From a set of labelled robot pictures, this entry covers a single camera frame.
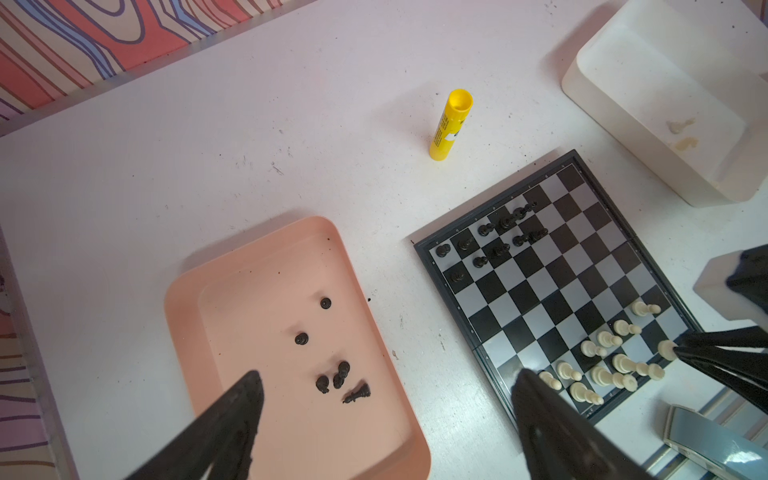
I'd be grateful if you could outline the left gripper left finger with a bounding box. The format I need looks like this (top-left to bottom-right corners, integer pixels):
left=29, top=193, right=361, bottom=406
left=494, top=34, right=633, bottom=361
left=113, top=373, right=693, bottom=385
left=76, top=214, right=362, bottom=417
left=129, top=370, right=264, bottom=479

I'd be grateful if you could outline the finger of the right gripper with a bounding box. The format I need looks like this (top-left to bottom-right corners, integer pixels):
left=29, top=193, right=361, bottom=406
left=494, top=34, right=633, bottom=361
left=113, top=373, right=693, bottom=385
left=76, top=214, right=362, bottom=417
left=673, top=326, right=767, bottom=366
left=675, top=350, right=767, bottom=413

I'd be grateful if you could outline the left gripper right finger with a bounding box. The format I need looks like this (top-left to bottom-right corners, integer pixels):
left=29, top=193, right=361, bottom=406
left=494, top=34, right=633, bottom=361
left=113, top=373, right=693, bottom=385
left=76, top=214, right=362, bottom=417
left=511, top=369, right=651, bottom=479

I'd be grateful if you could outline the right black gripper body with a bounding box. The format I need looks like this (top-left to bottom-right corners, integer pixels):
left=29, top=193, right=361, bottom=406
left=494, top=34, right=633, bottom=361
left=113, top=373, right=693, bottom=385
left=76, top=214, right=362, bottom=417
left=693, top=244, right=767, bottom=330

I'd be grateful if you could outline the black chess piece lying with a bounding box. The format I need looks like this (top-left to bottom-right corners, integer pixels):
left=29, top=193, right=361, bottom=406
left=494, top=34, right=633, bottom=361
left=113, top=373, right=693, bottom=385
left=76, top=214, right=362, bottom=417
left=342, top=383, right=371, bottom=404

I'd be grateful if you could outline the grey stapler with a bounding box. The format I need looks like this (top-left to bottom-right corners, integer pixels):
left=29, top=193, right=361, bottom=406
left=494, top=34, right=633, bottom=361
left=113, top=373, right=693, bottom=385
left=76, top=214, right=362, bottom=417
left=663, top=406, right=767, bottom=480

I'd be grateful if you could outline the pink plastic tray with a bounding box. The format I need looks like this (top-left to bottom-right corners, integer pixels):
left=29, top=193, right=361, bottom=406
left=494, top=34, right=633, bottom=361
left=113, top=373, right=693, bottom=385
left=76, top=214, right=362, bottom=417
left=164, top=216, right=431, bottom=479

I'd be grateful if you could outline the black and silver chessboard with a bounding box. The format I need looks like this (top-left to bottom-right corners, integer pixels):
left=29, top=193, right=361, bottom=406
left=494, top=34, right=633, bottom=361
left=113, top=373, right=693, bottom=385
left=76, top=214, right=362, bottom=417
left=415, top=151, right=699, bottom=423

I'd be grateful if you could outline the white plastic tray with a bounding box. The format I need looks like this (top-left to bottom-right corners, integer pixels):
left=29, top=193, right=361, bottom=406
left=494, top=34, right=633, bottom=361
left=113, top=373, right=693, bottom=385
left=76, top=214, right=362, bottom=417
left=562, top=1, right=767, bottom=207

